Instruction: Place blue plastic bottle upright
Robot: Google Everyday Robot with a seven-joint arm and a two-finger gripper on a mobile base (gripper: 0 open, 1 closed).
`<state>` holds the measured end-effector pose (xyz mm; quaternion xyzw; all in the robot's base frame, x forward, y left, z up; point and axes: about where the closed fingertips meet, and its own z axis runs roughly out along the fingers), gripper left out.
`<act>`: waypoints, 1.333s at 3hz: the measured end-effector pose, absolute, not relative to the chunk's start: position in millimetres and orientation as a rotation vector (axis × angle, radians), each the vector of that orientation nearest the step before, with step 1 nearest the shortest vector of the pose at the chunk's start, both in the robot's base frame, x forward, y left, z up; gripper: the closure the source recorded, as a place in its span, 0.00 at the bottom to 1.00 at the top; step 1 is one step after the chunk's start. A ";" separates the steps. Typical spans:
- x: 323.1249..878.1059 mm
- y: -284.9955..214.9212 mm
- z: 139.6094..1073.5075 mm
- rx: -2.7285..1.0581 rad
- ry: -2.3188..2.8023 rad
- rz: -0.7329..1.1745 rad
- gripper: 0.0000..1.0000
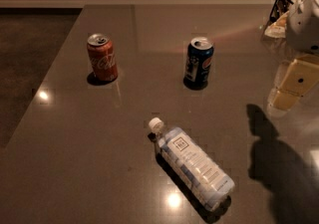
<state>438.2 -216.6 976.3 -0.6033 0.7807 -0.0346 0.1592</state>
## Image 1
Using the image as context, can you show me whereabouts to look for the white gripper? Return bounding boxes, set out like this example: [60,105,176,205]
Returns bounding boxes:
[268,0,319,117]

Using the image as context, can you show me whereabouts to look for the clear plastic water bottle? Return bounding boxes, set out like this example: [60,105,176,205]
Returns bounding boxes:
[149,117,235,211]

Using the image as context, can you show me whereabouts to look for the blue pepsi can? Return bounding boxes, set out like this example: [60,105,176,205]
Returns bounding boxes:
[183,37,214,90]

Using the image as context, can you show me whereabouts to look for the red coca-cola can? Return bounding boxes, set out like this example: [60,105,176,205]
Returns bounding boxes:
[87,33,118,82]

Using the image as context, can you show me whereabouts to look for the black wire basket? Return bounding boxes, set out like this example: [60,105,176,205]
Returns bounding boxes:
[264,0,297,39]

